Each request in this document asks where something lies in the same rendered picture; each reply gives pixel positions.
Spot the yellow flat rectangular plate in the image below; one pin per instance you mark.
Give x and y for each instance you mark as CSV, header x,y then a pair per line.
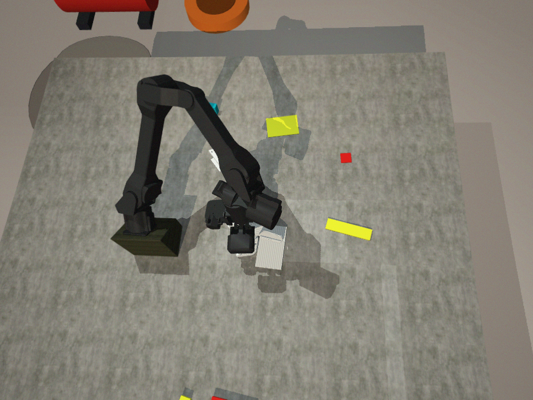
x,y
281,126

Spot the teal rectangular block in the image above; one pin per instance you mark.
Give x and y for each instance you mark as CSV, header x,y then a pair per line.
x,y
215,107

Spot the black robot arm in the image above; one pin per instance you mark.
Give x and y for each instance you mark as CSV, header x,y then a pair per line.
x,y
155,97

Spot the yellow flat bar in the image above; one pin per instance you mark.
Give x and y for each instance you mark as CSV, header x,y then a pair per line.
x,y
349,229

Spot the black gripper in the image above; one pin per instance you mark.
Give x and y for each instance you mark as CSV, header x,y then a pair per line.
x,y
242,237

